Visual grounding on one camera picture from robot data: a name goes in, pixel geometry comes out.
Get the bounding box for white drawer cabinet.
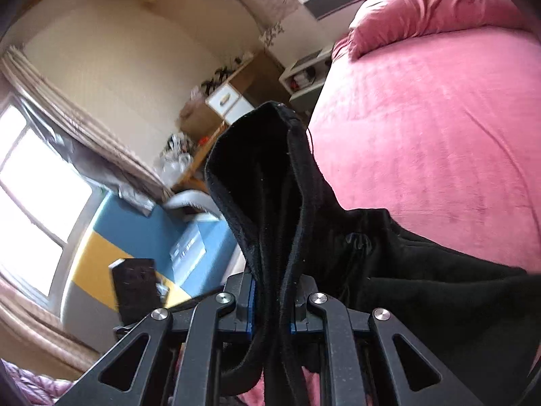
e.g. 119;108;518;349
205;84;254;126

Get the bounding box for white bedside shelf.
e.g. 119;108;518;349
279;44;333;114

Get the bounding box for blue yellow storage box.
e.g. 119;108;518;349
61;195;244;353

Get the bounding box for dark pink duvet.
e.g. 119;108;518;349
332;0;528;61

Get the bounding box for black pants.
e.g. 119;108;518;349
205;102;540;405

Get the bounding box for wooden desk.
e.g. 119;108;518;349
171;121;228;194

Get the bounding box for pink bed sheet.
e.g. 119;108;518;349
308;27;540;269

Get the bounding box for bright window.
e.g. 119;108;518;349
1;103;95;303

